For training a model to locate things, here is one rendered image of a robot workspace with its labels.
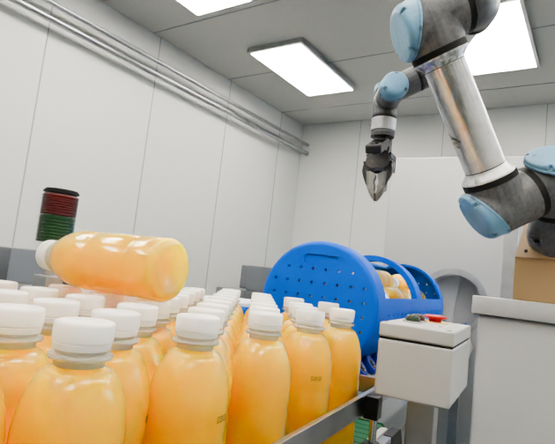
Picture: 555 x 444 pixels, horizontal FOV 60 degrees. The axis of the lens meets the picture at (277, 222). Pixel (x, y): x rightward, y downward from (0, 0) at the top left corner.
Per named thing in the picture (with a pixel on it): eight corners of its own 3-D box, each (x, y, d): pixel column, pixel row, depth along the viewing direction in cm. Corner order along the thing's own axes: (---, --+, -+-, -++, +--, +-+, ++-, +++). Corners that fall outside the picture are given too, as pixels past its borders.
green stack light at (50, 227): (79, 245, 91) (84, 219, 92) (50, 241, 86) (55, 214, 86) (56, 243, 94) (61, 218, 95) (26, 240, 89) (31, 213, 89)
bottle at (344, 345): (315, 450, 70) (329, 321, 72) (300, 433, 77) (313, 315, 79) (360, 451, 72) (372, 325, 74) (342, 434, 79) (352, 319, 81)
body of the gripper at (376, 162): (395, 175, 150) (399, 137, 151) (388, 169, 142) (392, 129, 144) (371, 175, 153) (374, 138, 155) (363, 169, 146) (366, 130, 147)
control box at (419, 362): (467, 387, 80) (471, 323, 81) (448, 410, 62) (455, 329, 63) (405, 374, 85) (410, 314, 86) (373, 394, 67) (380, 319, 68)
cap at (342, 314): (334, 321, 74) (336, 310, 74) (325, 319, 78) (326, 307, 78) (358, 324, 75) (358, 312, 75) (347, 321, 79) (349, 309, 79)
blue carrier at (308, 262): (440, 346, 178) (447, 269, 180) (370, 381, 101) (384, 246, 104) (365, 333, 191) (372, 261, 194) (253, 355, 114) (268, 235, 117)
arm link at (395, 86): (412, 59, 135) (404, 75, 145) (376, 77, 134) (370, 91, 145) (425, 84, 134) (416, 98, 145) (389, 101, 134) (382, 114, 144)
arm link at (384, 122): (393, 114, 144) (366, 116, 148) (391, 129, 143) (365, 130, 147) (399, 122, 150) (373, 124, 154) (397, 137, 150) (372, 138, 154)
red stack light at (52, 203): (84, 219, 92) (86, 199, 92) (55, 214, 86) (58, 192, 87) (61, 218, 95) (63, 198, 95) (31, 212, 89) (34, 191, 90)
